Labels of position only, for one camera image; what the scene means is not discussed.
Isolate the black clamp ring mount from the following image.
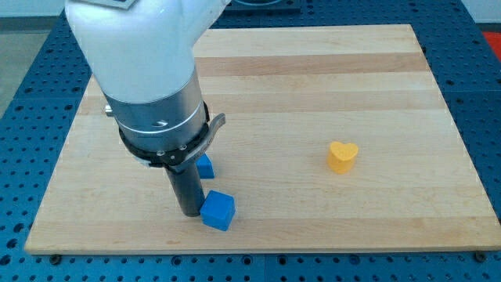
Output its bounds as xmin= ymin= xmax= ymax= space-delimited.
xmin=119 ymin=113 xmax=226 ymax=168

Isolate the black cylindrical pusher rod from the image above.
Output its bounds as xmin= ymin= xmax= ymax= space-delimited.
xmin=166 ymin=163 xmax=205 ymax=217

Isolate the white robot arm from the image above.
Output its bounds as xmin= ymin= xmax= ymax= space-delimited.
xmin=64 ymin=0 xmax=229 ymax=217

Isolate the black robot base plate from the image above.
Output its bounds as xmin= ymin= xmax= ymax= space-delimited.
xmin=225 ymin=0 xmax=303 ymax=12

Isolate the yellow heart block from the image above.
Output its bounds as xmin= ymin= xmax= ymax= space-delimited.
xmin=326 ymin=141 xmax=359 ymax=174

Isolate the blue block behind rod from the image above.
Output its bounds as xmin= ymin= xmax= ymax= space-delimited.
xmin=196 ymin=154 xmax=215 ymax=179

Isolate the wooden board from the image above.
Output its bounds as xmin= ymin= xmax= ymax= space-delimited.
xmin=25 ymin=24 xmax=500 ymax=255

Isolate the blue cube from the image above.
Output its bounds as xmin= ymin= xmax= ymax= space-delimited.
xmin=200 ymin=190 xmax=236 ymax=231

